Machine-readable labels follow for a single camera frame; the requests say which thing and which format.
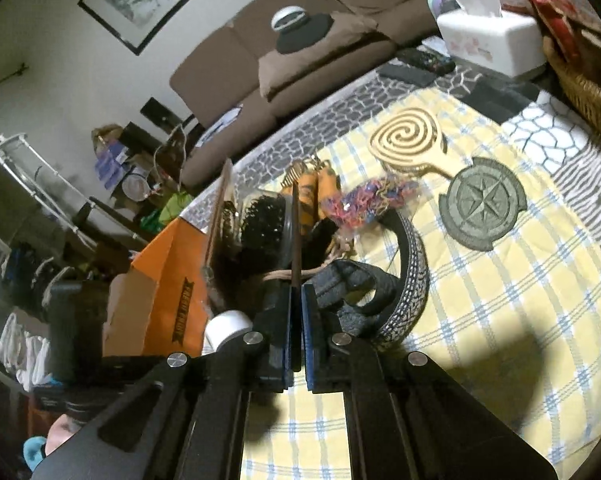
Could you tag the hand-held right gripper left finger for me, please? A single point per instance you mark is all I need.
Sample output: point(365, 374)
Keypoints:
point(283, 340)

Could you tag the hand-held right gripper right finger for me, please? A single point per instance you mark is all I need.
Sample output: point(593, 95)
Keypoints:
point(311, 340)

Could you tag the translucent white plastic bottle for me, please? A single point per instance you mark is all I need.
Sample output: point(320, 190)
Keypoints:
point(226, 327)

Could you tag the black white patterned headband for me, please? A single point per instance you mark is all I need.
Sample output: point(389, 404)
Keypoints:
point(413, 270)

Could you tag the white hanging clothes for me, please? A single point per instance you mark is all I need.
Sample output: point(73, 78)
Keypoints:
point(23, 350)

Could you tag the orange cardboard box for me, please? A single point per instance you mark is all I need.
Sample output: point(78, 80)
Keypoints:
point(170, 285)

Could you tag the clear container of black clips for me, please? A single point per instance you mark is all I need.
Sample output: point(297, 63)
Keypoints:
point(260, 225)

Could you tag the bag of colourful rubber bands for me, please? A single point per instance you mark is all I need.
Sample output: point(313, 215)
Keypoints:
point(370, 200)

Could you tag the white metal rack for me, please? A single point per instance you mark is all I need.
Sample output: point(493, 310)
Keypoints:
point(40, 180)

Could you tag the green plastic bag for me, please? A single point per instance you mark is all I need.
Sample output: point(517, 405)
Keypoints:
point(168, 207)

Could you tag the cluttered side table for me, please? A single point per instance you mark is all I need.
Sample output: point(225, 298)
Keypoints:
point(130, 160)

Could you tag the yellow checked cloth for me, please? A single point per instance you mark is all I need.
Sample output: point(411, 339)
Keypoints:
point(505, 300)

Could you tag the green compass patch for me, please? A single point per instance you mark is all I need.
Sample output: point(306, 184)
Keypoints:
point(482, 202)

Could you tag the wooden spiral hand mirror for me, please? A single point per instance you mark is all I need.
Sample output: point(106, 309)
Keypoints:
point(405, 135)

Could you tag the grey stone pattern cloth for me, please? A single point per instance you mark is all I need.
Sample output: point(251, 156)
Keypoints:
point(330, 110)

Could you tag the brown sofa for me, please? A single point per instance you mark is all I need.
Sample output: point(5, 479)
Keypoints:
point(220, 85)

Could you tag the black remote control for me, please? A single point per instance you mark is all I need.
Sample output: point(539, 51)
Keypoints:
point(408, 74)
point(425, 58)

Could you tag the brown sofa cushion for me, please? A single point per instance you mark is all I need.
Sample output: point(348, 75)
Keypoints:
point(320, 55)

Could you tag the black flat case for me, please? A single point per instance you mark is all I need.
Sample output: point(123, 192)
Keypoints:
point(500, 97)

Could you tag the black round pad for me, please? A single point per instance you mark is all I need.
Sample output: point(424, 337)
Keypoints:
point(305, 32)

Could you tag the white round cap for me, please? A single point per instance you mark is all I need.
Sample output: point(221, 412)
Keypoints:
point(288, 17)

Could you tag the white tissue box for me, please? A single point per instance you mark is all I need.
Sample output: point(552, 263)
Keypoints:
point(490, 42)

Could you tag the wicker basket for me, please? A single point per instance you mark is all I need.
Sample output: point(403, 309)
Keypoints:
point(585, 90)

